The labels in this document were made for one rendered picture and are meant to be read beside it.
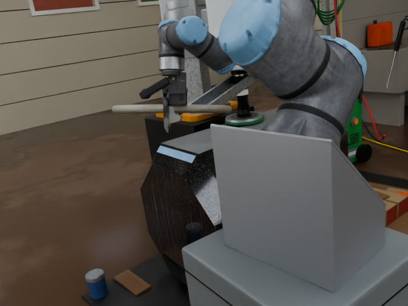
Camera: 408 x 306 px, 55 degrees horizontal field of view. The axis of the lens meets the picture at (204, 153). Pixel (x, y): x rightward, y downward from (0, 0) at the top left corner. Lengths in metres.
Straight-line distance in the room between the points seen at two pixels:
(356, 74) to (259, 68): 0.22
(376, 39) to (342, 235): 4.51
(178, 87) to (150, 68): 7.16
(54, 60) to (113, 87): 1.23
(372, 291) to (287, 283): 0.16
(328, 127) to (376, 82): 4.03
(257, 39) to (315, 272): 0.45
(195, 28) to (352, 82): 0.58
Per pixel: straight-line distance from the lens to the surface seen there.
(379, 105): 5.05
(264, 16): 0.76
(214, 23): 2.13
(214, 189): 1.74
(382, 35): 5.24
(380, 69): 4.81
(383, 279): 0.88
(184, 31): 1.27
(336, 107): 0.86
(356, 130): 3.75
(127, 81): 8.32
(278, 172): 0.77
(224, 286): 0.88
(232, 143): 0.82
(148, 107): 1.42
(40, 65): 7.77
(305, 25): 0.82
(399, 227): 2.51
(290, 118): 0.83
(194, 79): 2.88
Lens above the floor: 1.35
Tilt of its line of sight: 18 degrees down
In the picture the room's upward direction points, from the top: 8 degrees counter-clockwise
